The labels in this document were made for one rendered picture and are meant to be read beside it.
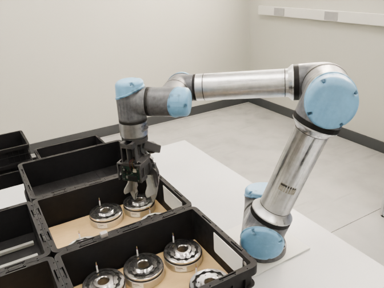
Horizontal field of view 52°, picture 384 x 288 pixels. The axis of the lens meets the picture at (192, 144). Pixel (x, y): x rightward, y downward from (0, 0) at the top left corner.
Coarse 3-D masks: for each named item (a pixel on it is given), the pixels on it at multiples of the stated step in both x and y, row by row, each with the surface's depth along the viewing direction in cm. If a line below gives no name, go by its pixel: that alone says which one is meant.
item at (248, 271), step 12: (168, 216) 109; (204, 216) 109; (132, 228) 105; (216, 228) 103; (96, 240) 101; (108, 240) 101; (228, 240) 98; (60, 252) 97; (72, 252) 97; (240, 252) 94; (60, 264) 93; (252, 264) 90; (228, 276) 87; (240, 276) 88
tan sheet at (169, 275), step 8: (160, 256) 109; (208, 256) 108; (208, 264) 105; (216, 264) 105; (168, 272) 103; (176, 272) 103; (192, 272) 103; (224, 272) 102; (168, 280) 101; (176, 280) 101; (184, 280) 100
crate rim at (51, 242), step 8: (160, 176) 131; (88, 184) 128; (96, 184) 128; (168, 184) 126; (64, 192) 124; (72, 192) 125; (176, 192) 123; (40, 200) 120; (184, 200) 117; (176, 208) 113; (184, 208) 113; (40, 216) 112; (152, 216) 110; (160, 216) 109; (136, 224) 106; (48, 232) 105; (112, 232) 104; (48, 240) 102; (88, 240) 101; (56, 248) 98; (64, 248) 98
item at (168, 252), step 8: (176, 240) 110; (184, 240) 110; (192, 240) 110; (168, 248) 108; (192, 248) 107; (200, 248) 107; (168, 256) 104; (176, 256) 104; (184, 256) 104; (192, 256) 104; (184, 264) 102
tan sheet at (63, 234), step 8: (160, 208) 132; (88, 216) 129; (128, 216) 128; (64, 224) 125; (72, 224) 125; (80, 224) 125; (88, 224) 125; (120, 224) 124; (128, 224) 124; (56, 232) 122; (64, 232) 121; (72, 232) 121; (80, 232) 121; (88, 232) 121; (96, 232) 121; (56, 240) 118; (64, 240) 118; (72, 240) 118
